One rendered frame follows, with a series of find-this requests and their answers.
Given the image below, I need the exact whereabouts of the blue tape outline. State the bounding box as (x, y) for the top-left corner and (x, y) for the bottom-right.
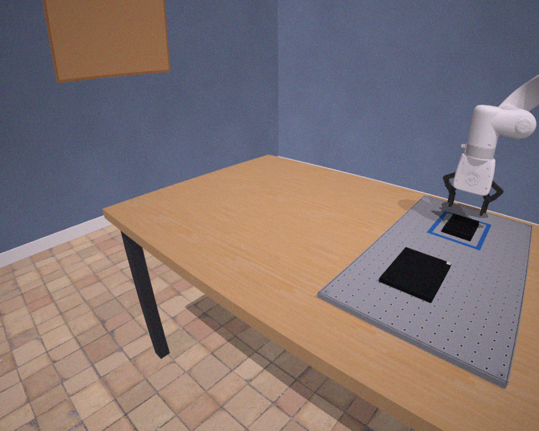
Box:
(427, 211), (491, 250)

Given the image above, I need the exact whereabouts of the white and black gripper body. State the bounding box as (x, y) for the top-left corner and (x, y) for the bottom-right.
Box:
(453, 153), (496, 196)

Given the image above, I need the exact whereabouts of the black rectangular pad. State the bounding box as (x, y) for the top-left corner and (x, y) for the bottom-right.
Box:
(379, 247), (451, 303)

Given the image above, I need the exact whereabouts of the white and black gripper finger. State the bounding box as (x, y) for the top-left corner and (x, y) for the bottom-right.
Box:
(480, 181), (503, 216)
(443, 172), (456, 207)

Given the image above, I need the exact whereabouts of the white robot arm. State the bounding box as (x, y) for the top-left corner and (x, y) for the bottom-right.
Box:
(461, 75), (539, 159)

